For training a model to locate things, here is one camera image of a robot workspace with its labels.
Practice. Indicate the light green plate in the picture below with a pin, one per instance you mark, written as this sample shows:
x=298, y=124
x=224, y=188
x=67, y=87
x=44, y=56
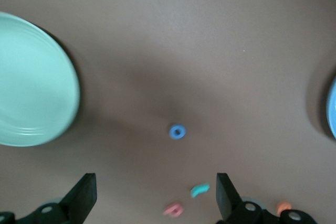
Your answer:
x=31, y=82

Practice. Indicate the orange foam letter e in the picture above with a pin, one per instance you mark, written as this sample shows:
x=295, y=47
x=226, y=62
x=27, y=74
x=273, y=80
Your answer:
x=283, y=206

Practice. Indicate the blue plate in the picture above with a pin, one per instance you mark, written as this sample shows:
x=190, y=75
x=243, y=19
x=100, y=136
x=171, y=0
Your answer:
x=333, y=108

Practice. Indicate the teal foam letter i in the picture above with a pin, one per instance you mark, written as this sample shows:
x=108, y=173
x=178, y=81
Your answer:
x=199, y=189

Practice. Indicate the brown table cover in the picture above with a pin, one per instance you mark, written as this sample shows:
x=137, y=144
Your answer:
x=183, y=51

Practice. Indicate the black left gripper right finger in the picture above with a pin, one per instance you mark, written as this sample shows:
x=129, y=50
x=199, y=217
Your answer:
x=231, y=205

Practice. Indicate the pink foam letter d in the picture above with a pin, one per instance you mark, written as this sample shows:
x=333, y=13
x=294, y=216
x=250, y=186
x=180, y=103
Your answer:
x=169, y=211

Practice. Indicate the blue foam letter o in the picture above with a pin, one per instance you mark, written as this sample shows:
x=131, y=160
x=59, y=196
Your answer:
x=172, y=136

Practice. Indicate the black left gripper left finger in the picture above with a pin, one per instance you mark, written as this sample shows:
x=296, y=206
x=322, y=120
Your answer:
x=76, y=203

